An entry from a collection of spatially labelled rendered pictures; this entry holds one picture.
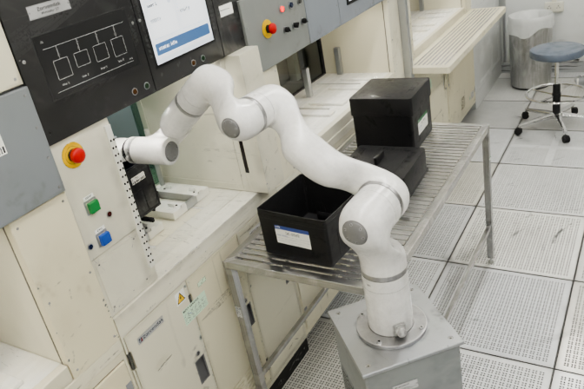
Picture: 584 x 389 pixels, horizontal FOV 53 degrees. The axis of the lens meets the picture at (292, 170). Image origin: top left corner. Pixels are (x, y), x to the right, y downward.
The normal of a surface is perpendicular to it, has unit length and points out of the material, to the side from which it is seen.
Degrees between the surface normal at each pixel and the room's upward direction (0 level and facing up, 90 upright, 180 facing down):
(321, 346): 0
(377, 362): 0
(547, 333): 0
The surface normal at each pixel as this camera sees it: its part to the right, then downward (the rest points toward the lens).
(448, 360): 0.26, 0.36
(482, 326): -0.18, -0.89
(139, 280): 0.86, 0.07
